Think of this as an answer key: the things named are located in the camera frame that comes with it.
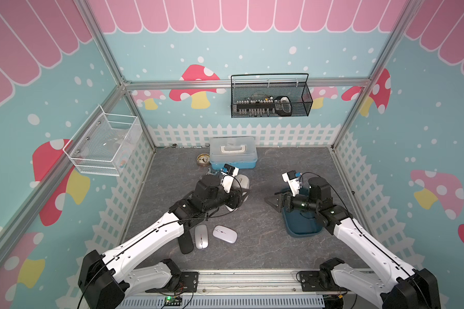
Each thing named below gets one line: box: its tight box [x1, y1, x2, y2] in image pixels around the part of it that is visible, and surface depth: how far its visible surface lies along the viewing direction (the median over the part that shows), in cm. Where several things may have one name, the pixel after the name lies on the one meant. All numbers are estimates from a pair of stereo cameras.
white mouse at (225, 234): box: [212, 225, 238, 244], surface depth 87 cm
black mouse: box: [177, 230, 194, 255], surface depth 85 cm
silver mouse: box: [194, 224, 209, 250], surface depth 86 cm
